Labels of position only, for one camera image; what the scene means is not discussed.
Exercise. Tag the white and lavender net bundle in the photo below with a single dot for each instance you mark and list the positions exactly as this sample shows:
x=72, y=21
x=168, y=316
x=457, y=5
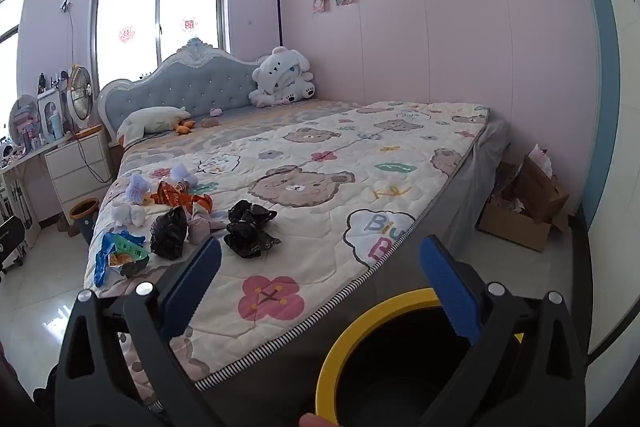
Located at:
x=182, y=174

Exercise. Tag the black plastic bag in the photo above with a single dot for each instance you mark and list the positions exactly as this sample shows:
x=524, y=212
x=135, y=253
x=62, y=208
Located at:
x=169, y=232
x=250, y=214
x=247, y=242

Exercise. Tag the light blue bottle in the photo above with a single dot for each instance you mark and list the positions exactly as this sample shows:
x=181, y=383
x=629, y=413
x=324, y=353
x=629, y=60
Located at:
x=56, y=125

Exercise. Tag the brown slippers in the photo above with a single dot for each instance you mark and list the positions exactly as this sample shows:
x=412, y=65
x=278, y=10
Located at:
x=70, y=227

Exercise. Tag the white desk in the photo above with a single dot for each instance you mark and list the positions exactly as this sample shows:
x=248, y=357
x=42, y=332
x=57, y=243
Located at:
x=27, y=159

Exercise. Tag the orange snack packet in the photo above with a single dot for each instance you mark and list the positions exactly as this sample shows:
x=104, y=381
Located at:
x=201, y=203
x=172, y=194

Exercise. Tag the dark wrapper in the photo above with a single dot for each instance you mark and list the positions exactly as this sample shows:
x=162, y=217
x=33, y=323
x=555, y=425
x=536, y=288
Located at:
x=132, y=268

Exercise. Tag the white drawer cabinet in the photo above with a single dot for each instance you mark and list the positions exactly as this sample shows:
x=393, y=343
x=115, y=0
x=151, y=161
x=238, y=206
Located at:
x=75, y=162

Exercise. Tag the green snack packet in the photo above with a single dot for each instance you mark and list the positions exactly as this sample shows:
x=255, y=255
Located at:
x=125, y=252

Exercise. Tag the white goose plush toy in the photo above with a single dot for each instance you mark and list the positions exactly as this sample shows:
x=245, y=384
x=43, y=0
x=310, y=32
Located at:
x=150, y=117

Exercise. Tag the large window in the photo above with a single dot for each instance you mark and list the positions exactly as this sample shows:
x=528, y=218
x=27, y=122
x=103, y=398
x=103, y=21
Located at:
x=130, y=7

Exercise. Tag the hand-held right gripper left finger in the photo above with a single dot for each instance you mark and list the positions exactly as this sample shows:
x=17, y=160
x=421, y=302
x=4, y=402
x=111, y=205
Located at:
x=197, y=287

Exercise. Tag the side window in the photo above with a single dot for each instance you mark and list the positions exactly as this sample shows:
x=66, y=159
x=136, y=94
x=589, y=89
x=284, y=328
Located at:
x=10, y=57

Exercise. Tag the round white vanity mirror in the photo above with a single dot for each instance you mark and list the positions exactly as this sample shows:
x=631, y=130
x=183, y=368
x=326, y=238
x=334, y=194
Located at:
x=22, y=107

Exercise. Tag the black figurine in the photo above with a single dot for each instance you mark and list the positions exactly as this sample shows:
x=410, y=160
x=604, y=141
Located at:
x=42, y=83

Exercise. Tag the cardboard box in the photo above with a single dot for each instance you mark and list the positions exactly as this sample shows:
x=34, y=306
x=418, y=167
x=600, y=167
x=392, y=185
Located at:
x=520, y=222

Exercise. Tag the grey bag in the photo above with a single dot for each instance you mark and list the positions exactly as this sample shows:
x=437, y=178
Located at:
x=200, y=227

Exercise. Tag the electric desk fan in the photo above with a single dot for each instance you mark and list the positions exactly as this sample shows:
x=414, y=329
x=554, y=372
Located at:
x=80, y=97

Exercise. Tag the blue door frame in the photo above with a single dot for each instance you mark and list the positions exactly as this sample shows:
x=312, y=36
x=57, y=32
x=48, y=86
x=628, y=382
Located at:
x=595, y=32

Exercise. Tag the black bin with yellow rim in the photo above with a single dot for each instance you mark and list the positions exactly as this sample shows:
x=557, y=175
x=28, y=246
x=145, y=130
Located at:
x=400, y=367

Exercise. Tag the white dog plush toy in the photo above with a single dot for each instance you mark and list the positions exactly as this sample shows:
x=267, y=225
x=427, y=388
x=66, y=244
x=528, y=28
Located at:
x=280, y=77

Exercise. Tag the blue plastic wrapper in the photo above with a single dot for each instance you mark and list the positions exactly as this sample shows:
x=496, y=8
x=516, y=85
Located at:
x=102, y=257

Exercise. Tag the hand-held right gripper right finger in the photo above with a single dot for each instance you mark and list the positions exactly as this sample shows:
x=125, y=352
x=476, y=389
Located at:
x=447, y=287

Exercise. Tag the red paper window decal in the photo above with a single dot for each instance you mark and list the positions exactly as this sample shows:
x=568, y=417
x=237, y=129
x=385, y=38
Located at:
x=126, y=33
x=189, y=25

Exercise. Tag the bear print quilt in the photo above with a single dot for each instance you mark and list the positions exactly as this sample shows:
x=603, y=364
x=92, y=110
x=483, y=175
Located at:
x=320, y=147

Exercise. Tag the dark blue bin orange rim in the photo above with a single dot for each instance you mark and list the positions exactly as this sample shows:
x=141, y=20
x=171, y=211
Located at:
x=85, y=214

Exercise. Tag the bed with blue tufted headboard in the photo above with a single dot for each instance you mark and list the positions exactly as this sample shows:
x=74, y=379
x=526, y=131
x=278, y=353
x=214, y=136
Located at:
x=200, y=82

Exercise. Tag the person's right hand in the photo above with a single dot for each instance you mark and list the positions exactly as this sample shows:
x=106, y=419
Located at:
x=317, y=421

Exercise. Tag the grey orange patterned bedsheet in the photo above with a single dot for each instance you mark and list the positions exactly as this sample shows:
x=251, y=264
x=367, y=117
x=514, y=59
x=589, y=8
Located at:
x=240, y=122

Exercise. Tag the white arched organizer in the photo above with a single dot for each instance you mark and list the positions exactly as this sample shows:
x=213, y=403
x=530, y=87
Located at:
x=48, y=97

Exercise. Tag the small brown plush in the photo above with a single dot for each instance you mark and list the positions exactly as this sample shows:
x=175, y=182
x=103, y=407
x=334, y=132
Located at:
x=210, y=122

